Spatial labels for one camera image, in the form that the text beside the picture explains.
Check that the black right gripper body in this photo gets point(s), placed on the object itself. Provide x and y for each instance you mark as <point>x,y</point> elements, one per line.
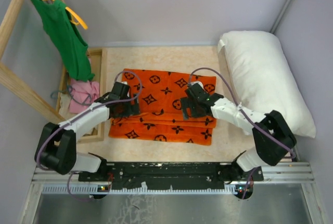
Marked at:
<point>187,103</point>

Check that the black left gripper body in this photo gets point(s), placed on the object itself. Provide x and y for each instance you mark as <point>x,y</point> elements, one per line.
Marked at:
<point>128,109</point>

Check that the orange patterned pillowcase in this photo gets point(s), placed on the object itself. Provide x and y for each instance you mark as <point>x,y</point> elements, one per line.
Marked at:
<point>160,118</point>

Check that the white pillow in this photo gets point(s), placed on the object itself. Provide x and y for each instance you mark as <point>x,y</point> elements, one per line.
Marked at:
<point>262,78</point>

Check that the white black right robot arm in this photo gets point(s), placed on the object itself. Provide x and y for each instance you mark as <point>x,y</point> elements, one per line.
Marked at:
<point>273,139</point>

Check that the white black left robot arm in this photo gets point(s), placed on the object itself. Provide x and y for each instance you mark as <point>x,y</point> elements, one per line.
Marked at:
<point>56,149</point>

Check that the grey clothes hanger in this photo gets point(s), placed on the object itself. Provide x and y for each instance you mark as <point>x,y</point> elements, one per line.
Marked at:
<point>86,101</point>

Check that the pink cloth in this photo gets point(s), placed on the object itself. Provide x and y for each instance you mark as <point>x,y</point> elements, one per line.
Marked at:
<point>82,89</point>

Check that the wooden tray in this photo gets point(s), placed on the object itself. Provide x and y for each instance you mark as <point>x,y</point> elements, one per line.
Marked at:
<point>98,59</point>

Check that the cream cloth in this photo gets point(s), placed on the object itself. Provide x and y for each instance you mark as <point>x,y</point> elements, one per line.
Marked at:
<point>69,108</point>

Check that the green tank top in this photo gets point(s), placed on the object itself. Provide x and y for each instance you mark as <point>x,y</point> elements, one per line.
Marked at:
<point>65,36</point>

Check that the wooden clothes rack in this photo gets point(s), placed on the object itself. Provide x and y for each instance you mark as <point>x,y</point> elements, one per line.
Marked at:
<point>30,64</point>

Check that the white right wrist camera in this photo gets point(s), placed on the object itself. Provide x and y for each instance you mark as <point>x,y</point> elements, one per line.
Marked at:
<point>196,82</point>

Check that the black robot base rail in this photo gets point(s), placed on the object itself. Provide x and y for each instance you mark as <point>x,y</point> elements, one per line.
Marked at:
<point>164,176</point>

